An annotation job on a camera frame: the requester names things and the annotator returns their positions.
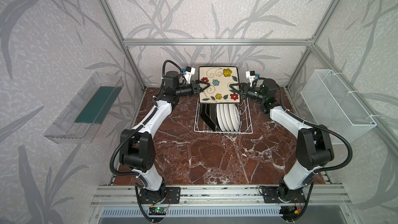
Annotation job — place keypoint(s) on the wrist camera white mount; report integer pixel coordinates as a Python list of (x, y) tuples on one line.
[(251, 76), (189, 72)]

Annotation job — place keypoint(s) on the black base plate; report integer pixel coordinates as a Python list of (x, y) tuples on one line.
[(167, 195), (281, 194)]

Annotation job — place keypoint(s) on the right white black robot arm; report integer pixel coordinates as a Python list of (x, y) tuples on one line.
[(313, 146)]

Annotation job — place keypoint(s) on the white wire dish rack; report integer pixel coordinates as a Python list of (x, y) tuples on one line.
[(246, 126)]

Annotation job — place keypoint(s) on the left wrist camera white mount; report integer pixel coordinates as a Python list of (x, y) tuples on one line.
[(189, 72)]

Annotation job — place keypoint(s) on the aluminium frame crossbar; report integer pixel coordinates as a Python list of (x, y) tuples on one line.
[(217, 42)]

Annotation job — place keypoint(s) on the white round plate rightmost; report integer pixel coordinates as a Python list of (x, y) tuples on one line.
[(235, 116)]

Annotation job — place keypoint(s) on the floral square plate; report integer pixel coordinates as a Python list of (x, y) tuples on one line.
[(219, 77), (204, 114)]

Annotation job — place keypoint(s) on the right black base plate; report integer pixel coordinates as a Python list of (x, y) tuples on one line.
[(281, 194)]

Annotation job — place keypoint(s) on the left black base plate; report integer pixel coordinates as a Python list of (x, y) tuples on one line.
[(167, 195)]

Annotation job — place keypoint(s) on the white round plate leftmost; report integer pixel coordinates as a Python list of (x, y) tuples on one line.
[(219, 119)]

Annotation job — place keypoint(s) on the aluminium front rail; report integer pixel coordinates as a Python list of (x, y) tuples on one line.
[(218, 195)]

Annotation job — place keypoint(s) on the clear plastic wall shelf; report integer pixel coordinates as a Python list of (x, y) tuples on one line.
[(80, 121)]

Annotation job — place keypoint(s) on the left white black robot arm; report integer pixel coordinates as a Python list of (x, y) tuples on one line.
[(135, 155)]

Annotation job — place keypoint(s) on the white mesh wall basket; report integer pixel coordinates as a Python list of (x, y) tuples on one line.
[(332, 104)]

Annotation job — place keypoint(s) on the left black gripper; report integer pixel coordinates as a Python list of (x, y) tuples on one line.
[(194, 88)]

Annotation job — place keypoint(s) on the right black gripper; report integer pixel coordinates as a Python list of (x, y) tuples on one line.
[(244, 90)]

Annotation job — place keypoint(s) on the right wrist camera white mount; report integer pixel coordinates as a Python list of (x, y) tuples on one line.
[(251, 76)]

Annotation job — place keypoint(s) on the green led circuit board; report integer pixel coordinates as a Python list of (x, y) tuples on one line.
[(158, 210)]

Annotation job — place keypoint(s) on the white round plate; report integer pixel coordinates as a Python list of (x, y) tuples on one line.
[(223, 117), (235, 116), (228, 112), (219, 119)]

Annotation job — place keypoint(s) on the pink object in basket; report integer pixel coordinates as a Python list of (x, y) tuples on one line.
[(331, 133)]

